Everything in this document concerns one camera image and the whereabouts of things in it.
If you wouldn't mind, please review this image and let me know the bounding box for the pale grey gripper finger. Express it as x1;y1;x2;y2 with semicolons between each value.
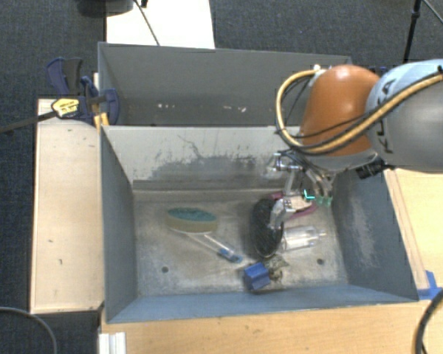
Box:
267;199;289;232

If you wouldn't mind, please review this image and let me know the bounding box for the black oval mesh object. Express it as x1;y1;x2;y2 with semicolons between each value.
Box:
249;196;286;259

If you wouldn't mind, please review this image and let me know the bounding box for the clear glass thing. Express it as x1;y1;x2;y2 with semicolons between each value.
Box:
281;224;327;252

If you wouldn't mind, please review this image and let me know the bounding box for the olive mottled lump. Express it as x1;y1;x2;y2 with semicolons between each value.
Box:
261;254;291;282

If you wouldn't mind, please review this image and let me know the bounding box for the blue block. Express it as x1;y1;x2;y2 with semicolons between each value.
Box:
241;262;272;292

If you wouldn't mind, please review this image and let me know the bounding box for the clear brush with blue tip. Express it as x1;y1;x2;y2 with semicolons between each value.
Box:
174;228;244;263

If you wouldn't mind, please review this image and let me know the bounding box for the green and beige oval sponge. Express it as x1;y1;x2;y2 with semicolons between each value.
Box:
165;206;220;235

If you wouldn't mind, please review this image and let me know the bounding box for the grey metal bin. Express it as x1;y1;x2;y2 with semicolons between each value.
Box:
97;41;420;325

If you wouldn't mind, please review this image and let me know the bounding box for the pale wood board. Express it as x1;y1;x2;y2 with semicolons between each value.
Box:
30;98;105;314

